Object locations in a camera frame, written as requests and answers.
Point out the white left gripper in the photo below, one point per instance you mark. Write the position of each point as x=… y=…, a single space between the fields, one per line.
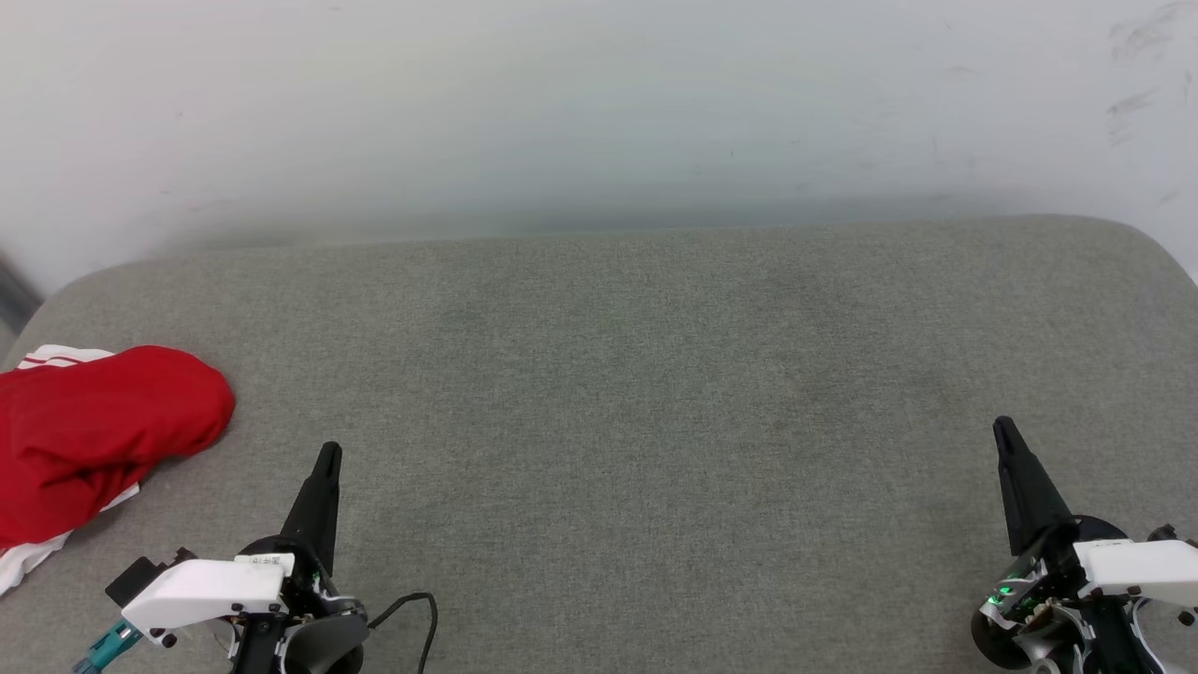
x=206 y=594

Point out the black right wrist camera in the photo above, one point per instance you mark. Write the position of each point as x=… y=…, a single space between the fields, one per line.
x=1165 y=534

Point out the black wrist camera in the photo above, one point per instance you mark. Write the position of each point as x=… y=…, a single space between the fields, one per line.
x=1165 y=534
x=136 y=580

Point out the teal left camera connector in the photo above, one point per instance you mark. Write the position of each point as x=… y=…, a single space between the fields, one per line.
x=112 y=641

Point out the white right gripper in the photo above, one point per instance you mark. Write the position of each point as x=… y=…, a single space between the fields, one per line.
x=1142 y=571

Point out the red and white shirt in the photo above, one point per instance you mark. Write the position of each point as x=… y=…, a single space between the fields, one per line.
x=94 y=421

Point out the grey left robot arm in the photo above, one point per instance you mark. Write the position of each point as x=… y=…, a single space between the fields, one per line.
x=328 y=646

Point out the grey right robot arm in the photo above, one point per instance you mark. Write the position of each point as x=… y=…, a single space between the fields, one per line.
x=1039 y=651

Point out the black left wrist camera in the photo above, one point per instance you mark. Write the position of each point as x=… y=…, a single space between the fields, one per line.
x=136 y=580

